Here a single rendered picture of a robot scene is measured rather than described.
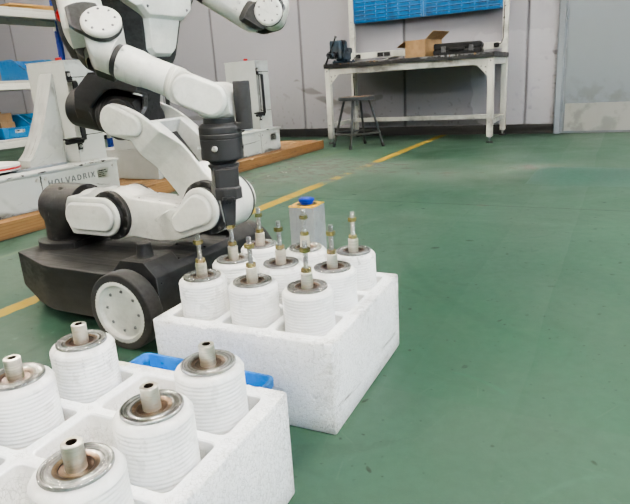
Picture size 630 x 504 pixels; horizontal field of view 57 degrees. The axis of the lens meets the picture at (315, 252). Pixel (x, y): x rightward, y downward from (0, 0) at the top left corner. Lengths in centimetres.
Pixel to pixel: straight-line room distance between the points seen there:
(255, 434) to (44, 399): 29
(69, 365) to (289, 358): 37
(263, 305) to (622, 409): 69
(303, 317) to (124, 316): 60
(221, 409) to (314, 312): 31
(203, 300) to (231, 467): 46
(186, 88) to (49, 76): 236
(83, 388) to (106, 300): 61
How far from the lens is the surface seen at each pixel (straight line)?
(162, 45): 163
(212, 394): 79
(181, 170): 156
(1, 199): 308
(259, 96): 484
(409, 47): 582
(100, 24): 127
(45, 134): 344
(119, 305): 151
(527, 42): 607
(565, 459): 108
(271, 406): 85
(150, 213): 167
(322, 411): 108
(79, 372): 94
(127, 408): 75
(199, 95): 118
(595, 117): 601
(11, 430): 89
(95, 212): 175
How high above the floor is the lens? 62
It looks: 16 degrees down
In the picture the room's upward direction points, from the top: 4 degrees counter-clockwise
